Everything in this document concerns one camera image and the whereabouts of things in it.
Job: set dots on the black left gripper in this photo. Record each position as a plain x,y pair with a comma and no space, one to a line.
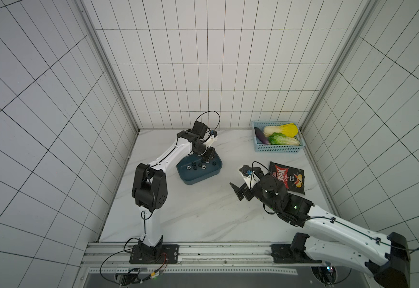
209,156

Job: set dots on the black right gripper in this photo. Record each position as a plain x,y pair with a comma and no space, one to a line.
248,191

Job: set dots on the dark teal storage box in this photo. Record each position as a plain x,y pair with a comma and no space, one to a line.
190,177

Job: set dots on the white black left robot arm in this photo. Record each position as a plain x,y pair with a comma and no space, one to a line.
150,181

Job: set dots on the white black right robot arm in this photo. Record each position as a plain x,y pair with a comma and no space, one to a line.
328,239

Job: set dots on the light blue perforated basket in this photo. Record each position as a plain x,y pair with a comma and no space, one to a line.
275,148

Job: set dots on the purple eggplant toy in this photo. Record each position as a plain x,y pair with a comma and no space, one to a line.
261,137

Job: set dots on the black red chips bag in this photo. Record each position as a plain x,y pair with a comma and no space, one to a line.
292,178

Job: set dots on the green lettuce toy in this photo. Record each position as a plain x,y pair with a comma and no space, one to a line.
281,139

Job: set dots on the yellow napa cabbage toy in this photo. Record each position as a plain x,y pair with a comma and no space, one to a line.
289,130

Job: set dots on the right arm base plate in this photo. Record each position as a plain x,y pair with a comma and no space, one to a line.
293,253

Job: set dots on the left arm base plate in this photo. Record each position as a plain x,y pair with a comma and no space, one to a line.
162,253

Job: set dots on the aluminium mounting rail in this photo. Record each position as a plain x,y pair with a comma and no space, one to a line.
112,259

